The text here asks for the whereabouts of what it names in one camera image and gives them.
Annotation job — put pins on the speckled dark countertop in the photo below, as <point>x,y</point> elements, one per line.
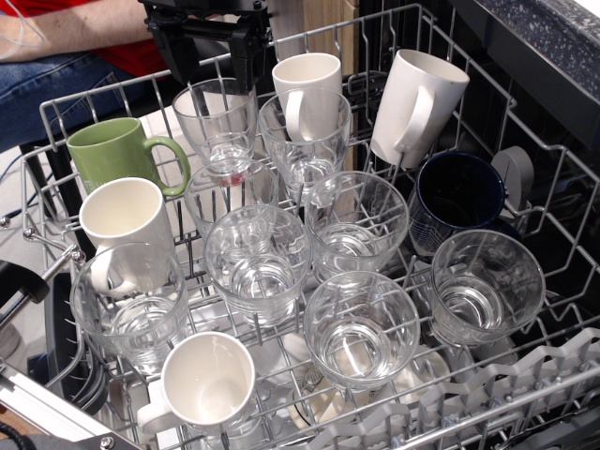
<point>566,33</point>

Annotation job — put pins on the dark blue mug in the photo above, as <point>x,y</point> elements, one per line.
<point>454,192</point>

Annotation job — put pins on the clear glass back centre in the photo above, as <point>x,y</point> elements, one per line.
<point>302,164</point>

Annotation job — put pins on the grey plastic tine row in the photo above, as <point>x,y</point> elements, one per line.
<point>496,396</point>

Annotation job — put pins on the clear glass centre right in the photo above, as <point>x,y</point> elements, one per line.
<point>356,220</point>

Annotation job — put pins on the white mug left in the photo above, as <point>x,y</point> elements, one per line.
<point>127,220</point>

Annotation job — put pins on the tall white mug right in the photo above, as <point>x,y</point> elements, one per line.
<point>420,95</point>

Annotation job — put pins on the clear glass middle left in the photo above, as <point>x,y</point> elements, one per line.
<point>225,185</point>

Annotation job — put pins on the grey wire dishwasher rack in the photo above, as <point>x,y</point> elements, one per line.
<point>559,224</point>

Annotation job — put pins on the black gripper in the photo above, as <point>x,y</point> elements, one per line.
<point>245,24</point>

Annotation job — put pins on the black clamp with metal screw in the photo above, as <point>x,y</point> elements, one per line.
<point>31,286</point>

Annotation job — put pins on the clear glass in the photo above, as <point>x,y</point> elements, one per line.
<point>225,185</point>
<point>484,286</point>
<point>361,329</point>
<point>259,258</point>
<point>356,220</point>
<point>131,300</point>
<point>218,119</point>
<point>302,164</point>

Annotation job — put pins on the white mug back centre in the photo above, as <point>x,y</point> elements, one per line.
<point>308,86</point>

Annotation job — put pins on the white mug front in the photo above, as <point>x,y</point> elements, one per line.
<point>207,382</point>

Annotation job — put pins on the grey plastic rack clip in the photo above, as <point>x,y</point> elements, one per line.
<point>515,167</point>

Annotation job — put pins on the clear glass front centre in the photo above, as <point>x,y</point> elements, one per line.
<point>361,329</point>

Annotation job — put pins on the green ceramic mug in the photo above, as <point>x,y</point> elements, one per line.
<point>118,148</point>

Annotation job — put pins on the clear glass back left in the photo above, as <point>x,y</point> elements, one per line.
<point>218,119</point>

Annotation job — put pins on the clear glass front left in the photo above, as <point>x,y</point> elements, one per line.
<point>131,300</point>

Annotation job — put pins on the person forearm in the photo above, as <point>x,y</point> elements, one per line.
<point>95,25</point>

